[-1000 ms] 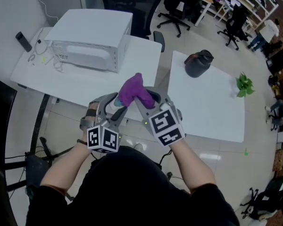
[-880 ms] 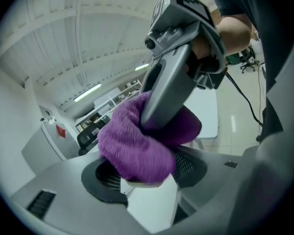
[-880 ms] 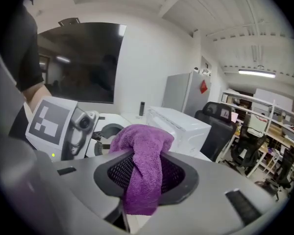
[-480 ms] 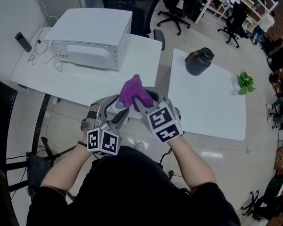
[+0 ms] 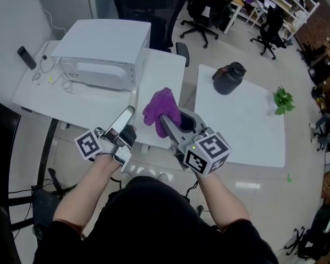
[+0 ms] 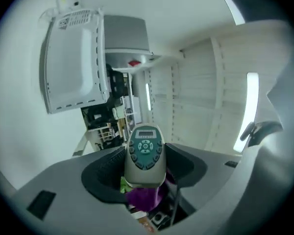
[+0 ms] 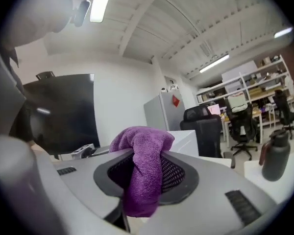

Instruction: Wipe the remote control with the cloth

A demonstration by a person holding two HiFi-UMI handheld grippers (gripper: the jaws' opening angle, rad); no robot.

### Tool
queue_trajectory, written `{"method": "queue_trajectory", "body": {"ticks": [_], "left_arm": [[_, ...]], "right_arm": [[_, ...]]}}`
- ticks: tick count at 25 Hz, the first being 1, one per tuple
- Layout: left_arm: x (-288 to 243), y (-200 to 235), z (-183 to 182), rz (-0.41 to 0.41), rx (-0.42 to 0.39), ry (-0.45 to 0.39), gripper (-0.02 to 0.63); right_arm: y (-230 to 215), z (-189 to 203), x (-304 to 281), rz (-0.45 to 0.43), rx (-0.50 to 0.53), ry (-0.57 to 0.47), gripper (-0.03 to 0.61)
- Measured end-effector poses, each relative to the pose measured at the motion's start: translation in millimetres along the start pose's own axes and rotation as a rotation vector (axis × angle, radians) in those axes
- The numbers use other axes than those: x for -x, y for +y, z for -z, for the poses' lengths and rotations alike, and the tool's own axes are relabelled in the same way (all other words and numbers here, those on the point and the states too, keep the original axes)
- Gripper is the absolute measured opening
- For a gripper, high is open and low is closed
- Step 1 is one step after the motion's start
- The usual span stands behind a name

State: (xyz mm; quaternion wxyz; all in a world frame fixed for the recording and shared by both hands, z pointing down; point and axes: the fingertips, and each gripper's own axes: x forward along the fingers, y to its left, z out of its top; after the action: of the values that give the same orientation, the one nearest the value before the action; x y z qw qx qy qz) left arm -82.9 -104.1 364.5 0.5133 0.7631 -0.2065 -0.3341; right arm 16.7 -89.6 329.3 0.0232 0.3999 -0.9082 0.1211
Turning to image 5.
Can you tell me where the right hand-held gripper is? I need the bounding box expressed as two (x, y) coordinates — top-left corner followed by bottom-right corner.
(158, 107), (233, 178)

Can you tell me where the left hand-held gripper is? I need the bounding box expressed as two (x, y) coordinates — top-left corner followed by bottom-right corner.
(74, 105), (138, 173)

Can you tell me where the purple cloth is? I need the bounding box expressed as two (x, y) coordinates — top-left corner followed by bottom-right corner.
(142, 87), (182, 139)

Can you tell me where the person's left forearm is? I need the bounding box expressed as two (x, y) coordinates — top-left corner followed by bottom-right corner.
(52, 153), (122, 230)

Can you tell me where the person's right forearm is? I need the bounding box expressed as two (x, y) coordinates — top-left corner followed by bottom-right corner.
(194, 171), (251, 231)

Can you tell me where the black curved table leg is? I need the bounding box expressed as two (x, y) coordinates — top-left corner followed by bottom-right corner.
(37, 117), (60, 192)

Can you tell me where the white microwave oven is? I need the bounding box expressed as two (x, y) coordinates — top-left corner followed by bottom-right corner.
(49, 19), (152, 93)

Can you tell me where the person's black clothing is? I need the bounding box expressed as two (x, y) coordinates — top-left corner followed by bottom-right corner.
(34, 175), (280, 264)

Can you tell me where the green potted plant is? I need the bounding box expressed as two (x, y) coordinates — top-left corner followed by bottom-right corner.
(267, 85), (296, 117)

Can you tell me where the white office desk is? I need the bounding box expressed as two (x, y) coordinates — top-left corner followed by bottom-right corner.
(181, 0), (267, 35)

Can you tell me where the black cylindrical speaker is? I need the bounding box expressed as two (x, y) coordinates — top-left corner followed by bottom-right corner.
(16, 46), (37, 70)

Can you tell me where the black mesh office chair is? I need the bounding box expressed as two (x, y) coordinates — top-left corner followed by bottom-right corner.
(113, 0), (190, 67)

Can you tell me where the white power cable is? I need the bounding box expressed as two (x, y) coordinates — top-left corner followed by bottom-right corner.
(38, 40), (75, 95)

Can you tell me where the white wall cable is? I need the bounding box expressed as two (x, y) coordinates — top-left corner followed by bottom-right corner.
(40, 6), (68, 36)

